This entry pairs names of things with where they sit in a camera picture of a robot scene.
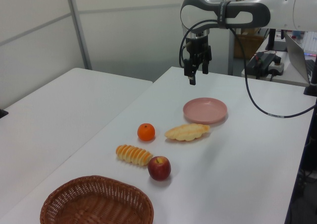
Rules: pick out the orange striped ridged bread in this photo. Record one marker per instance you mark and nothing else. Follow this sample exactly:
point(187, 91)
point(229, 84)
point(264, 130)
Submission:
point(133, 155)

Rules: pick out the cardboard box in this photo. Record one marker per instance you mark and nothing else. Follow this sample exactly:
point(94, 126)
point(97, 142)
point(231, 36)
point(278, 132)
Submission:
point(250, 44)

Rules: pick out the black monitor stand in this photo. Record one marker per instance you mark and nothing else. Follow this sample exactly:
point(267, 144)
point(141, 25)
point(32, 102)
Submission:
point(272, 39)

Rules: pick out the grey emergency stop button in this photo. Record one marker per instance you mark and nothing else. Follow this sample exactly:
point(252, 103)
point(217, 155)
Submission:
point(277, 69)

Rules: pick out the black electronics box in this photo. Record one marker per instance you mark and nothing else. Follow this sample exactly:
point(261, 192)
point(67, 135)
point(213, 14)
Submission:
point(262, 60)

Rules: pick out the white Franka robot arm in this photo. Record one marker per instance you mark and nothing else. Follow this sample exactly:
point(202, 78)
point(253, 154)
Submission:
point(284, 11)

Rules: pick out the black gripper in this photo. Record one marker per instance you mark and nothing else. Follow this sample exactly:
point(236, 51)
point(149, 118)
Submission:
point(196, 46)

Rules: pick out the red apple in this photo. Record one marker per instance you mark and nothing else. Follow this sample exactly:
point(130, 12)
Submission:
point(159, 169)

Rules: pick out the orange mandarin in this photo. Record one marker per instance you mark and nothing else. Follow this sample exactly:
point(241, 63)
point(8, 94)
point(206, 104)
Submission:
point(146, 132)

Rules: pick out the brown woven basket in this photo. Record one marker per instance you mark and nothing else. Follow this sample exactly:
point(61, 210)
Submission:
point(99, 204)

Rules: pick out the grey laptop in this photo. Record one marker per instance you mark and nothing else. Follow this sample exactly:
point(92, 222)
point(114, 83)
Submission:
point(294, 58)

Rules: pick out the pale leaf-shaped bread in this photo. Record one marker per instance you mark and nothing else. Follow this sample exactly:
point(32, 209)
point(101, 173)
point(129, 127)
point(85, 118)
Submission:
point(185, 132)

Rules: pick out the pink plate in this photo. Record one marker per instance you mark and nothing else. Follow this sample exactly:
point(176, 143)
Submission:
point(205, 110)

